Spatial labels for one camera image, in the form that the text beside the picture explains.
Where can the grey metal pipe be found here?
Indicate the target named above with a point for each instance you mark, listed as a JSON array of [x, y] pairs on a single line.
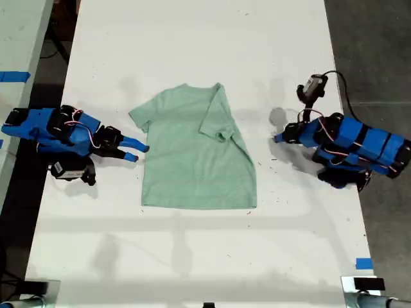
[[22, 303], [375, 302]]

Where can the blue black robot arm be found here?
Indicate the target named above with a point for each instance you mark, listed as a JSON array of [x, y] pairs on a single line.
[[363, 141], [35, 128]]

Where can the long blue tape strip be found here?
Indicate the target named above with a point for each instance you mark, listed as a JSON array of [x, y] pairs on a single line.
[[14, 77]]

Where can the pale side table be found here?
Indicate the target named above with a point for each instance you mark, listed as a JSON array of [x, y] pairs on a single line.
[[19, 38]]

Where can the black camera stalk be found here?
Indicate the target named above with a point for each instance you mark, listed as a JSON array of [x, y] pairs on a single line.
[[305, 94], [90, 173]]

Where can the square blue tape piece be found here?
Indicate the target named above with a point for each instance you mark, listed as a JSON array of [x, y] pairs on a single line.
[[364, 263]]

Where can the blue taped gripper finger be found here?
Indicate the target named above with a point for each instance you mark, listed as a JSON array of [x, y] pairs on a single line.
[[135, 144], [280, 136], [128, 157], [282, 140]]

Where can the small black box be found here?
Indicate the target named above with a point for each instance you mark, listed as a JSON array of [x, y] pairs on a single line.
[[35, 286], [369, 284]]

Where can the pale green T-shirt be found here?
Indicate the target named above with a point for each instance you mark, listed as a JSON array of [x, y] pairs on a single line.
[[180, 160]]

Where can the black camera box with label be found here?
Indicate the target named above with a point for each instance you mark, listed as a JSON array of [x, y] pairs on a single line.
[[65, 169], [316, 85]]

